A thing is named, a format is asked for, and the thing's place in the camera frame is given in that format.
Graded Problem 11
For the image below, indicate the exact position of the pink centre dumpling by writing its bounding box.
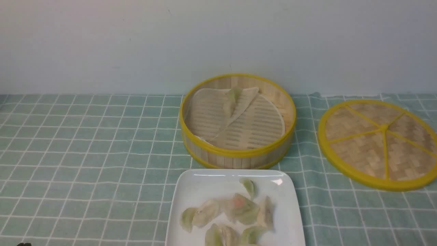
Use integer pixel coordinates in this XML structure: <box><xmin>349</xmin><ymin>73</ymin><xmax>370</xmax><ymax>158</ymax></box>
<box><xmin>220</xmin><ymin>193</ymin><xmax>258</xmax><ymax>221</ymax></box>

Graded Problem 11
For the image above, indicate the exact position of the white square plate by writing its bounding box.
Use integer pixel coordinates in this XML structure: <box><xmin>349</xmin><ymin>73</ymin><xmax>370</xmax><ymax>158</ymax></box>
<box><xmin>165</xmin><ymin>169</ymin><xmax>306</xmax><ymax>246</ymax></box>

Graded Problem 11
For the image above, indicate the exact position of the green checked tablecloth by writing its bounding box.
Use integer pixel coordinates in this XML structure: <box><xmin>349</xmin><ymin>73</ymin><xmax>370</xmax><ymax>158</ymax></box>
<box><xmin>0</xmin><ymin>93</ymin><xmax>436</xmax><ymax>246</ymax></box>

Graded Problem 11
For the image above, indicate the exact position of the small green dumpling top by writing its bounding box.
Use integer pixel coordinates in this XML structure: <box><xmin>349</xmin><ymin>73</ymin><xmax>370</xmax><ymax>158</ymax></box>
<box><xmin>239</xmin><ymin>178</ymin><xmax>257</xmax><ymax>200</ymax></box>

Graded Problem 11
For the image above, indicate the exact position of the beige dumpling right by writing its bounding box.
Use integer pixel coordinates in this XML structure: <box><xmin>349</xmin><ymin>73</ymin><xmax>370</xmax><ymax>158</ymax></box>
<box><xmin>256</xmin><ymin>196</ymin><xmax>274</xmax><ymax>230</ymax></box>

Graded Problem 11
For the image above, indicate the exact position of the pale dumpling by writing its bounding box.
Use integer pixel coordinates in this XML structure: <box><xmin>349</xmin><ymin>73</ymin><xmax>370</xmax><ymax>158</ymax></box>
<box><xmin>218</xmin><ymin>224</ymin><xmax>239</xmax><ymax>246</ymax></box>
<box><xmin>192</xmin><ymin>199</ymin><xmax>221</xmax><ymax>228</ymax></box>

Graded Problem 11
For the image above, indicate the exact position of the pale dumpling bottom centre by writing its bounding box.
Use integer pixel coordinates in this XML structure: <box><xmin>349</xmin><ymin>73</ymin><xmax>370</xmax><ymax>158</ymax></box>
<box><xmin>218</xmin><ymin>224</ymin><xmax>239</xmax><ymax>246</ymax></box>

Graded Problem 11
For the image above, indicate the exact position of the woven bamboo steamer lid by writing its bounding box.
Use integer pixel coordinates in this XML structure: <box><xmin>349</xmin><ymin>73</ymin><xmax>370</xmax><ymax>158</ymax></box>
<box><xmin>317</xmin><ymin>99</ymin><xmax>437</xmax><ymax>191</ymax></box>

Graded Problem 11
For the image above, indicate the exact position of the bamboo steamer basket yellow rim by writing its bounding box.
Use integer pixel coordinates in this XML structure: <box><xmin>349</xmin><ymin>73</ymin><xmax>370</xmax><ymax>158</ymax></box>
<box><xmin>179</xmin><ymin>73</ymin><xmax>297</xmax><ymax>169</ymax></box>

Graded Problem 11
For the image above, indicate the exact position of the green dumpling under pink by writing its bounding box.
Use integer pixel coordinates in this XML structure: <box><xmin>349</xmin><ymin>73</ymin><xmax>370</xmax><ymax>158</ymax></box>
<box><xmin>236</xmin><ymin>206</ymin><xmax>259</xmax><ymax>225</ymax></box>

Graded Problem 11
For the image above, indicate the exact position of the pale dumpling left centre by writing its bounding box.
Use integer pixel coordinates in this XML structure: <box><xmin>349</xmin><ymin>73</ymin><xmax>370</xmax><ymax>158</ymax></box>
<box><xmin>192</xmin><ymin>199</ymin><xmax>221</xmax><ymax>228</ymax></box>

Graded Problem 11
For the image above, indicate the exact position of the white steamer liner cloth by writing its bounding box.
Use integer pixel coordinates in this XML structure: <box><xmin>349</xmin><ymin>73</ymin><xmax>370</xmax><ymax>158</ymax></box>
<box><xmin>183</xmin><ymin>87</ymin><xmax>285</xmax><ymax>150</ymax></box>

